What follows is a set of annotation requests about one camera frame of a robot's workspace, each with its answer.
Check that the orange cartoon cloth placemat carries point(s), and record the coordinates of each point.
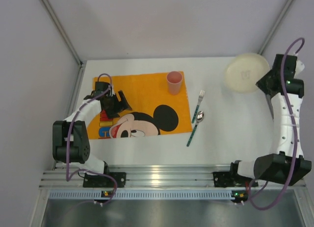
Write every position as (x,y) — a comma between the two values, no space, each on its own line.
(154,110)

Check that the pink plastic cup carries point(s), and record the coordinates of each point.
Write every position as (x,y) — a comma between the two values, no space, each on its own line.
(174,82)

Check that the cream round plate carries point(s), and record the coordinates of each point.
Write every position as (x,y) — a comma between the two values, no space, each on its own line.
(244,71)

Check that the right aluminium frame post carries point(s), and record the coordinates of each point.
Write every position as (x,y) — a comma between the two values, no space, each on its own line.
(277,39)

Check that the aluminium frame post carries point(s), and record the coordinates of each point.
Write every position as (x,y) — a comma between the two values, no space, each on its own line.
(277,39)
(59,27)

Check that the left aluminium frame post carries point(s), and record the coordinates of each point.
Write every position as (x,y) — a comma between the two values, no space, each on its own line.
(59,27)

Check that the green handled fork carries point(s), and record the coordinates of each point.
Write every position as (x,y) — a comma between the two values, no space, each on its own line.
(200,98)

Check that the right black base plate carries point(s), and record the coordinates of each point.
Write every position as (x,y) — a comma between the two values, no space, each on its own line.
(226,179)

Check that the green handled spoon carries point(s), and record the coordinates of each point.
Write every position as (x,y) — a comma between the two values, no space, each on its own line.
(200,116)

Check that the perforated cable duct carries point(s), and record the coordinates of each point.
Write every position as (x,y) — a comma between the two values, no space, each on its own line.
(147,195)

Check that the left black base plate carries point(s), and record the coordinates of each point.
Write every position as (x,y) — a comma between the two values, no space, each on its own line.
(96,181)

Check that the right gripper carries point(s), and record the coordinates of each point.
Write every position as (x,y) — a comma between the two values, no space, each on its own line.
(267,82)

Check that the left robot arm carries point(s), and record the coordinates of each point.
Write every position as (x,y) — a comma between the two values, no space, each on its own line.
(70,141)

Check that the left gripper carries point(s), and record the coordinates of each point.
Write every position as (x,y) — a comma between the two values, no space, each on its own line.
(117,103)

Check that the aluminium mounting rail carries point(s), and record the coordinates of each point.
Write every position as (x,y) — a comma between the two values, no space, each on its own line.
(151,176)

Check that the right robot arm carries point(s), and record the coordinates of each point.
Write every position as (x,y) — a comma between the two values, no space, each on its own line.
(286,93)

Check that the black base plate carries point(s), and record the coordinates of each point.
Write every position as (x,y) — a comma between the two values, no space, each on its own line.
(96,181)
(226,179)

